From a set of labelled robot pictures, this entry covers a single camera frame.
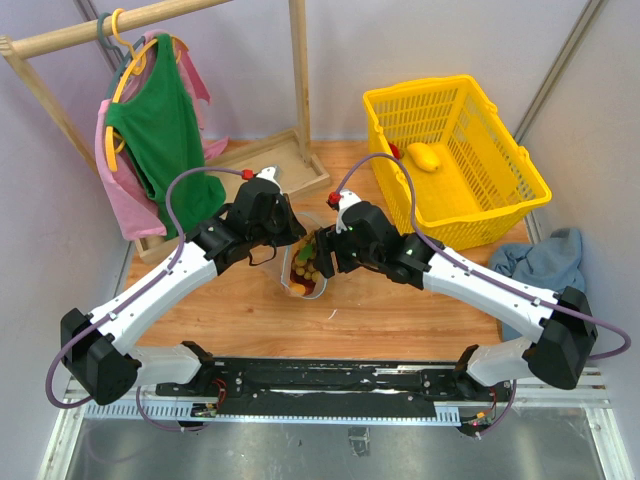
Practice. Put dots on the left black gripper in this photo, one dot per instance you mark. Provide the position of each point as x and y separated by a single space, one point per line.
294 228

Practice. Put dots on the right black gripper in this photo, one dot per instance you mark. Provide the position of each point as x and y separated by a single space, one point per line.
324 244

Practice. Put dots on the longan fruit bunch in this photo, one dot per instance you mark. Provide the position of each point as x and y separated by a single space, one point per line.
303 258

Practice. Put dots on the clear zip top bag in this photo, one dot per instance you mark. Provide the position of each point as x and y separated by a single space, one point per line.
312 225

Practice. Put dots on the red toy fruit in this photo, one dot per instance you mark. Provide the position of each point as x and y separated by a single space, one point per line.
396 152

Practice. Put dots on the yellow toy banana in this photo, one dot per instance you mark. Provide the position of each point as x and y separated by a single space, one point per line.
424 156

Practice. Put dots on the toy steak slice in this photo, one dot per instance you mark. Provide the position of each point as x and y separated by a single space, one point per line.
306 285

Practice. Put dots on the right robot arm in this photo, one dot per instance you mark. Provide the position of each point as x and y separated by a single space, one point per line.
556 337

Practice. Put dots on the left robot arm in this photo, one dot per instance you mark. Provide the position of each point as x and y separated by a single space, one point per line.
98 347

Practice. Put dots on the green tank top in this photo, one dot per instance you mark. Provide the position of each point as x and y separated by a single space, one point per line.
160 129

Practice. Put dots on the wooden clothes rack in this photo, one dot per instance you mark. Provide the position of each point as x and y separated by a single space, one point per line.
301 170

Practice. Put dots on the pink shirt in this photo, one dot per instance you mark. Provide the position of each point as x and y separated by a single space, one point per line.
193 195

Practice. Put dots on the yellow plastic basket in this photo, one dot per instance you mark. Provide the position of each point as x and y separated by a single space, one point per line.
487 183

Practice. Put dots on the dark green hanger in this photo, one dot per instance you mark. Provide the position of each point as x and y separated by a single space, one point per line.
114 55

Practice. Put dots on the blue cloth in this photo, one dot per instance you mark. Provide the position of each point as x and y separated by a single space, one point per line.
552 263

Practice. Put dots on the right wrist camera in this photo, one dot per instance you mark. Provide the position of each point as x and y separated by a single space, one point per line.
341 201

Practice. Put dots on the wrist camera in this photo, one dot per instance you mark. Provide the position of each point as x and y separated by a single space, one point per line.
270 173
341 201

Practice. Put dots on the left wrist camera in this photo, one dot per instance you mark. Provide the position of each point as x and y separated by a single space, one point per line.
270 173

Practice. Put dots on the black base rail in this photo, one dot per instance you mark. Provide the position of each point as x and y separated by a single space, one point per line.
337 391

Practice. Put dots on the aluminium frame post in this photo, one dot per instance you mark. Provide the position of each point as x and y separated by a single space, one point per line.
578 33

